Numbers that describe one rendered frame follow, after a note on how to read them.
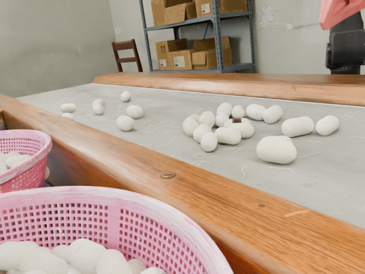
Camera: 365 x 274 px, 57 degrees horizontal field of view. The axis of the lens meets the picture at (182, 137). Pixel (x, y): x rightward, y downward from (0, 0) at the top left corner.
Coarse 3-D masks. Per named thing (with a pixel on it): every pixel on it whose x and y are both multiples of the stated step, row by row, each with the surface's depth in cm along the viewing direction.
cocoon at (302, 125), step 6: (288, 120) 36; (294, 120) 36; (300, 120) 36; (306, 120) 36; (282, 126) 37; (288, 126) 36; (294, 126) 36; (300, 126) 36; (306, 126) 36; (312, 126) 36; (282, 132) 37; (288, 132) 36; (294, 132) 36; (300, 132) 36; (306, 132) 36
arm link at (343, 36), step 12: (360, 12) 70; (336, 24) 72; (348, 24) 71; (360, 24) 70; (336, 36) 72; (348, 36) 71; (360, 36) 70; (336, 48) 72; (348, 48) 71; (360, 48) 71; (336, 60) 73; (348, 60) 73; (360, 60) 73
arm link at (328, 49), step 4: (328, 44) 74; (328, 48) 74; (328, 52) 74; (328, 56) 74; (328, 60) 75; (364, 60) 74; (328, 64) 76; (336, 64) 76; (340, 64) 76; (344, 64) 75; (348, 64) 75; (352, 64) 75; (356, 64) 75; (360, 64) 74; (364, 64) 74; (332, 68) 77
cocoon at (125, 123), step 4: (120, 116) 50; (124, 116) 49; (116, 120) 50; (120, 120) 49; (124, 120) 48; (128, 120) 48; (132, 120) 48; (120, 124) 48; (124, 124) 48; (128, 124) 48; (132, 124) 48; (120, 128) 50; (124, 128) 48; (128, 128) 48; (132, 128) 49
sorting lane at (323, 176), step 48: (48, 96) 102; (96, 96) 89; (144, 96) 78; (192, 96) 70; (240, 96) 62; (144, 144) 42; (192, 144) 39; (240, 144) 37; (336, 144) 33; (288, 192) 25; (336, 192) 24
